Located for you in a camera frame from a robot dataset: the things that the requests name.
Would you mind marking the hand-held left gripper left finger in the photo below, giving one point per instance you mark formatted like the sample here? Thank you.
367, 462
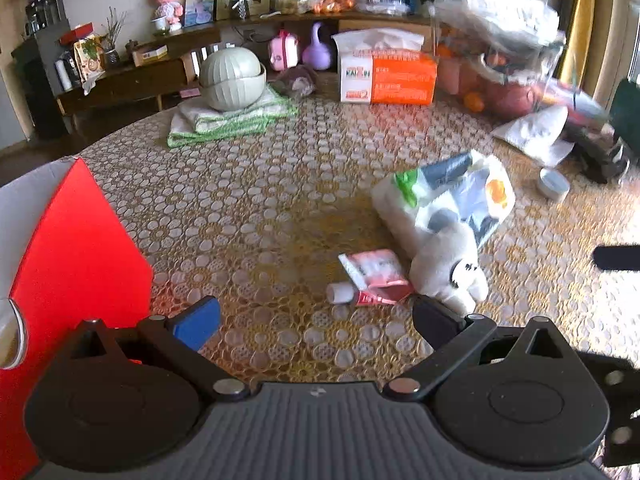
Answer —
197, 320

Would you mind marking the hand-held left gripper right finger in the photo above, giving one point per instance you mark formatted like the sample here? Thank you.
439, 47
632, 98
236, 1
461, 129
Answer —
435, 320

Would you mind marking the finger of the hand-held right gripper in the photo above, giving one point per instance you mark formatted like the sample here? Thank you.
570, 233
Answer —
617, 257
625, 405

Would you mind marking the red cardboard box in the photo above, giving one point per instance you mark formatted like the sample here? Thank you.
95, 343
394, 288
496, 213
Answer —
75, 270

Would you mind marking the white plush toy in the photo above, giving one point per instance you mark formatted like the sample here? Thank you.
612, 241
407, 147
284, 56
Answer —
440, 260

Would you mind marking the pink tube with white cap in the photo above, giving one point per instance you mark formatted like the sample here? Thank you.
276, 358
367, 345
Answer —
377, 270

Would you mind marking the round metal tin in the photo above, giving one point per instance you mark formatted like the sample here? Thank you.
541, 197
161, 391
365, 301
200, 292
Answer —
552, 187

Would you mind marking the small white tube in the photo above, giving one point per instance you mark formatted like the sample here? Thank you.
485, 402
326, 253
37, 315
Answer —
339, 292

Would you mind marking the black plastic tool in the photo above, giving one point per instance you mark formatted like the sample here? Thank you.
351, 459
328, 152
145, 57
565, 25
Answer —
595, 152

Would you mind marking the white tissue pack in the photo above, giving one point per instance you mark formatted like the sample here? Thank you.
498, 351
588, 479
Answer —
450, 200

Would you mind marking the white paper bag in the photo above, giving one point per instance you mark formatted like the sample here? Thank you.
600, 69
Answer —
532, 132

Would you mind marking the pink plastic basket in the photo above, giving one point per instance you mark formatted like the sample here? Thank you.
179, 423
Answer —
510, 97

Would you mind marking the green white towel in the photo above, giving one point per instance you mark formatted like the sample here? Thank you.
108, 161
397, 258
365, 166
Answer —
225, 122

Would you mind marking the orange fruit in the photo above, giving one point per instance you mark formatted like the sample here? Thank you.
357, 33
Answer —
473, 101

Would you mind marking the yellow curtain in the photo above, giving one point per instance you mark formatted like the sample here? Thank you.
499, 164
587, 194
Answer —
582, 20

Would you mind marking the orange tissue box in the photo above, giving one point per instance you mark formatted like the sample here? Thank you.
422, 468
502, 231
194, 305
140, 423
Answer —
395, 80

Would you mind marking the pale ribbed lidded bowl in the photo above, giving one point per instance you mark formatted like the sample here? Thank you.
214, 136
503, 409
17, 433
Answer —
230, 77

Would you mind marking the long wooden bench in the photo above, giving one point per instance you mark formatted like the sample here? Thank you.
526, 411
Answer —
130, 80

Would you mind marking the wooden chair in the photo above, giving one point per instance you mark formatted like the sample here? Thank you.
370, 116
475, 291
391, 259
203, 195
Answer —
192, 62

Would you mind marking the dark purple cloth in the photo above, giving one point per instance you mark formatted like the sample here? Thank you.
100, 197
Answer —
297, 80

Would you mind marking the small cardboard box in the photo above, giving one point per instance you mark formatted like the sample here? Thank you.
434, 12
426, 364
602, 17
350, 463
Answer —
150, 55

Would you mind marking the plastic wrapped bowl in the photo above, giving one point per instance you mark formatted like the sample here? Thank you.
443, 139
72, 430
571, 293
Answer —
505, 10

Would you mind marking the dark cabinet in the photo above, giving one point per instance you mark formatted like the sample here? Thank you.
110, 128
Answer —
35, 95

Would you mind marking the twig plant in pot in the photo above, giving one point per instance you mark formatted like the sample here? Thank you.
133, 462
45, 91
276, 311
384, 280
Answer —
111, 55

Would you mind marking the white roll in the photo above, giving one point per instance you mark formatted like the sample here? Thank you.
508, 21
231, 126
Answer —
64, 75

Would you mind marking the printed snack bag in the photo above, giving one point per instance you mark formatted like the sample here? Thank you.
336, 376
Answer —
90, 62

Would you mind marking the pink toy case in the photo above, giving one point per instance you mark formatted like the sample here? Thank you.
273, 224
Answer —
283, 52

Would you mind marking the purple gourd toy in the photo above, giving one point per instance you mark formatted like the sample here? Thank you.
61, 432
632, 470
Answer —
317, 52

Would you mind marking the small white pot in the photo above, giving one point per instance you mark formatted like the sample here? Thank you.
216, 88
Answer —
161, 23

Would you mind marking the small blue picture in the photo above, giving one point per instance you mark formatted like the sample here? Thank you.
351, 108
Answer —
200, 10

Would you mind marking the small red box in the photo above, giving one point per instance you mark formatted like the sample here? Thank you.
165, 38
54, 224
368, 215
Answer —
75, 35

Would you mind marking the pink plush doll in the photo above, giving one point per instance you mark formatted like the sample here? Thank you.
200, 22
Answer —
167, 5

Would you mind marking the grey rack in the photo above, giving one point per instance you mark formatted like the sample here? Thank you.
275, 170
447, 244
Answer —
50, 10

